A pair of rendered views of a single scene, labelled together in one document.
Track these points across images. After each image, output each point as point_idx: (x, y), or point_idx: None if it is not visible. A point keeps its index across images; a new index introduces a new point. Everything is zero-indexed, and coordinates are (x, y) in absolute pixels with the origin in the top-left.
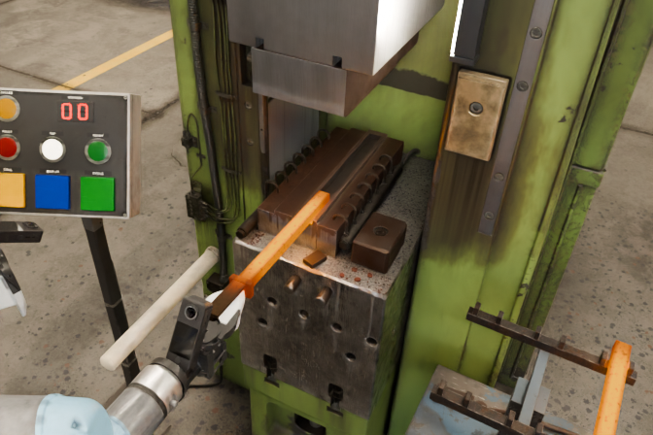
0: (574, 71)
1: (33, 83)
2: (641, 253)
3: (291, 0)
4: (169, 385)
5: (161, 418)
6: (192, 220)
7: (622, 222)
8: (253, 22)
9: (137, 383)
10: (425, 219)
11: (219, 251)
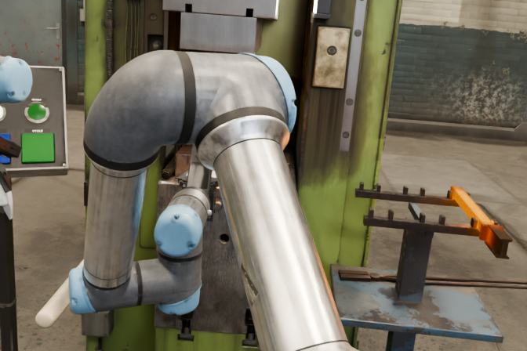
0: (386, 19)
1: None
2: (392, 257)
3: None
4: (204, 197)
5: (206, 218)
6: (16, 294)
7: (370, 242)
8: None
9: (179, 195)
10: (299, 152)
11: None
